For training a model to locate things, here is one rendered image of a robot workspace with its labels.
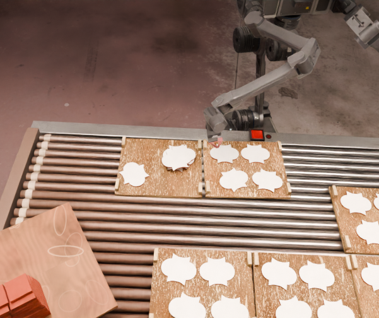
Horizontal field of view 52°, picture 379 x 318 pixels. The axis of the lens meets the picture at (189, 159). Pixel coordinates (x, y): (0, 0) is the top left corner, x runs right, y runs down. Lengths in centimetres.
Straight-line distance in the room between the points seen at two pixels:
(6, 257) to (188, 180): 85
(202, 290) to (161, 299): 17
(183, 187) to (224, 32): 292
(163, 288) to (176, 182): 52
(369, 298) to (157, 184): 103
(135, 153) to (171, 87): 185
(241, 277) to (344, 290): 42
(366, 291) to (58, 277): 122
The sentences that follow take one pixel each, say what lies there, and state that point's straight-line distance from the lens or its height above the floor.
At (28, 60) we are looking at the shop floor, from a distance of 426.
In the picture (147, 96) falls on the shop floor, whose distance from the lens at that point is 368.
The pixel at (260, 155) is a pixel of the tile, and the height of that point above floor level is 95.
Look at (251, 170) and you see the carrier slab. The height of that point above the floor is 94.
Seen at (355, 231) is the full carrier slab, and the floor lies 94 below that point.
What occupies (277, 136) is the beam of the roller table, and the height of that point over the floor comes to 92.
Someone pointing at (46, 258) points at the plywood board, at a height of 104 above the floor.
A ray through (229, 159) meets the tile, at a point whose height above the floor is 95.
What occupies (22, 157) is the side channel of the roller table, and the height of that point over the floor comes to 95.
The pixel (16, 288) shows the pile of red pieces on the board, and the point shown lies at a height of 124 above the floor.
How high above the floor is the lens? 248
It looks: 51 degrees down
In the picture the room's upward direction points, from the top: 5 degrees clockwise
